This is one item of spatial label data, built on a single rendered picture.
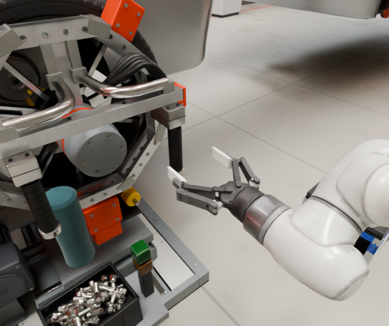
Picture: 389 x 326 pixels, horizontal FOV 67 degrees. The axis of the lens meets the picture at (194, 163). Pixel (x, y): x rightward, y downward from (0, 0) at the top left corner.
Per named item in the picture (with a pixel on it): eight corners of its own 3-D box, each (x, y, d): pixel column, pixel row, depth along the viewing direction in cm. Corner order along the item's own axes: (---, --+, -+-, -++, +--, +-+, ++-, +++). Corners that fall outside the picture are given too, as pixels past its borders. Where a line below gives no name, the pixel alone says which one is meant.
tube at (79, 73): (135, 69, 83) (131, 29, 76) (175, 91, 70) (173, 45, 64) (73, 84, 74) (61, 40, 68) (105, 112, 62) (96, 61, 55)
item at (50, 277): (122, 213, 160) (120, 200, 154) (157, 258, 138) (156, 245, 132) (23, 262, 136) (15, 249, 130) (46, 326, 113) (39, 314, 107)
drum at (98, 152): (100, 134, 93) (91, 92, 84) (133, 167, 79) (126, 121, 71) (54, 150, 86) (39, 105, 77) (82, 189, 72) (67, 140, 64)
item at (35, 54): (71, 76, 128) (5, 11, 104) (77, 81, 124) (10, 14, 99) (17, 129, 125) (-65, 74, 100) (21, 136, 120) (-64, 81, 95)
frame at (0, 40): (159, 162, 114) (145, 6, 82) (169, 171, 110) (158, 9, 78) (4, 229, 88) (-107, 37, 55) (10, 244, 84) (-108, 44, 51)
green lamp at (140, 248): (144, 247, 78) (142, 237, 75) (152, 257, 75) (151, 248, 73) (131, 255, 76) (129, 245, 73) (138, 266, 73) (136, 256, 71)
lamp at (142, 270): (146, 259, 81) (144, 249, 78) (154, 269, 78) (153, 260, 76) (133, 266, 79) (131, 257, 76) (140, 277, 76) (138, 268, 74)
